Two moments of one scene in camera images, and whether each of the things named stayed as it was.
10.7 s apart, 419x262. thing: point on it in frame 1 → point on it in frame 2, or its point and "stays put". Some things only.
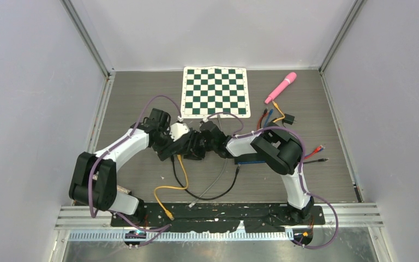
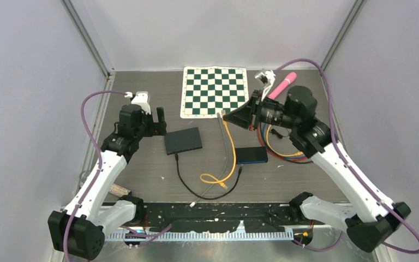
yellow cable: [167, 212] → [209, 179]
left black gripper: [166, 130] → [156, 128]
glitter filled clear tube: [123, 189] stays put
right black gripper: [193, 152] → [246, 115]
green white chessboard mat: [211, 90] stays put
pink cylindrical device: [288, 79] stays put
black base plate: [255, 216] stays put
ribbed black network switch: [251, 158] stays put
